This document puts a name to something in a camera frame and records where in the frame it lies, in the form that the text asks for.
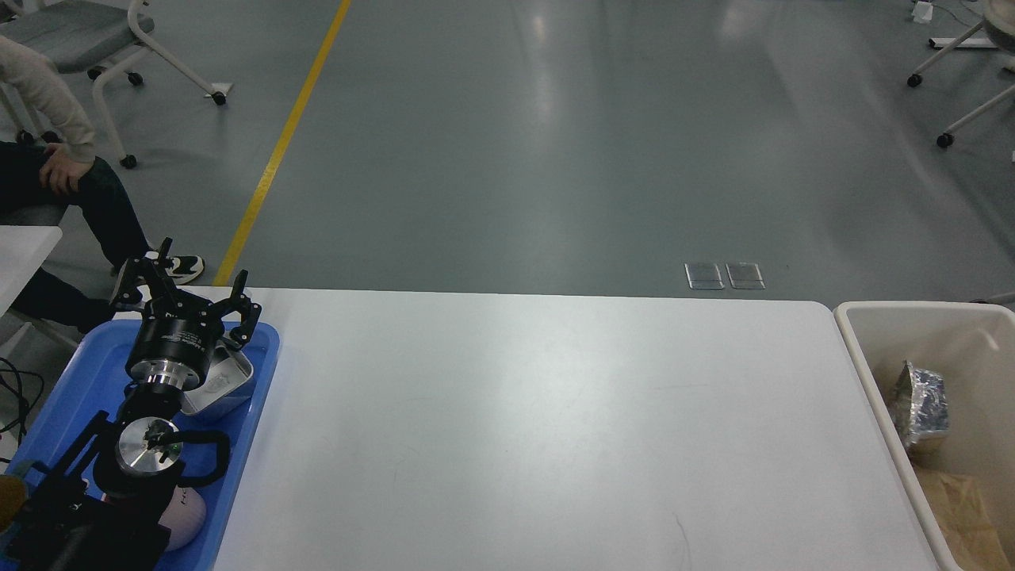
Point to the aluminium foil tray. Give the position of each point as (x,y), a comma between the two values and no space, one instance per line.
(919,410)

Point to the right floor socket plate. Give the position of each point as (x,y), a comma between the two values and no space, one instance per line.
(745,276)

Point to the stainless steel rectangular container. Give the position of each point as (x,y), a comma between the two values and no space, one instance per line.
(228,384)

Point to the floor socket plate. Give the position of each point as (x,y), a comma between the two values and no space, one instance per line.
(704,276)
(745,276)

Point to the left floor socket plate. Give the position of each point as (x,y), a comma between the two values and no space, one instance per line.
(704,276)

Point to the pink mug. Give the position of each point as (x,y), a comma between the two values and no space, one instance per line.
(183,518)

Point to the white power adapter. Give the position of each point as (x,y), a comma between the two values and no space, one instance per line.
(922,12)

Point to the beige waste bin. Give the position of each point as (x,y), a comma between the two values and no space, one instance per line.
(962,495)

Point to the dark blue mug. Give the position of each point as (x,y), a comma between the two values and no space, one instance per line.
(14,495)

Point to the white chair base right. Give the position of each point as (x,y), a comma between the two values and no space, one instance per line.
(994,29)

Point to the walking person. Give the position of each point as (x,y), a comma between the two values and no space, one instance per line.
(69,173)

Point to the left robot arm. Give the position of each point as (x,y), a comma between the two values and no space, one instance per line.
(98,506)

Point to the white side table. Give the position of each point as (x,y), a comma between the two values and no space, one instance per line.
(23,249)

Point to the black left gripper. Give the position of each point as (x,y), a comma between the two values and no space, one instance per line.
(170,346)

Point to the grey office chair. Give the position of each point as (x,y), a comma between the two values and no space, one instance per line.
(102,41)

